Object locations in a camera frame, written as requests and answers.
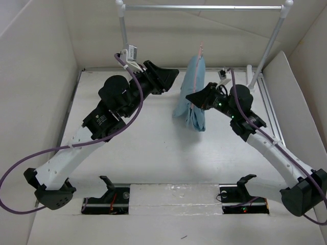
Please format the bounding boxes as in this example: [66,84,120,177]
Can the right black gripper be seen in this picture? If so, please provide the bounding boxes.
[186,81,239,119]

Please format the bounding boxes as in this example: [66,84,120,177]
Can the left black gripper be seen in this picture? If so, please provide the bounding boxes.
[123,61,178,119]

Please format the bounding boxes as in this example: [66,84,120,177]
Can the light blue trousers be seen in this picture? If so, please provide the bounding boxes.
[172,55,206,132]

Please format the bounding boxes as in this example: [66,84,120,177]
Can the pink clothes hanger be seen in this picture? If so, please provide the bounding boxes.
[193,42,205,93]

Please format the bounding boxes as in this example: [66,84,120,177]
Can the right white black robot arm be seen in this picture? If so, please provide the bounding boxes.
[185,83,326,217]

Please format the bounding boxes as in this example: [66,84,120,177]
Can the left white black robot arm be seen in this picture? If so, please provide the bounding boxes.
[24,60,179,210]

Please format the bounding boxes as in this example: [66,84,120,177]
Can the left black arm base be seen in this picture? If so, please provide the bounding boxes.
[81,185,130,215]

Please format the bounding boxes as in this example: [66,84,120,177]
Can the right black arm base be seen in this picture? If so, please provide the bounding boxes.
[216,185,270,215]

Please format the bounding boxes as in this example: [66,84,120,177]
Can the white and silver clothes rack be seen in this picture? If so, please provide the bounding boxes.
[115,1,294,90]

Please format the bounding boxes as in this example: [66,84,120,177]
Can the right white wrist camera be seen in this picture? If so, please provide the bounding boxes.
[217,68,231,86]

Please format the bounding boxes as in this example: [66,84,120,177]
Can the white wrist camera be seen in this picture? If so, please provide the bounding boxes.
[217,68,231,86]
[120,44,143,72]

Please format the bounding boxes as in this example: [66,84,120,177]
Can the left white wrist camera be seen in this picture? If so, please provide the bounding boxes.
[120,44,143,72]

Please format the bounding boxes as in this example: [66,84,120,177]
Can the aluminium rail right side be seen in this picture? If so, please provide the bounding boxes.
[256,74,285,145]

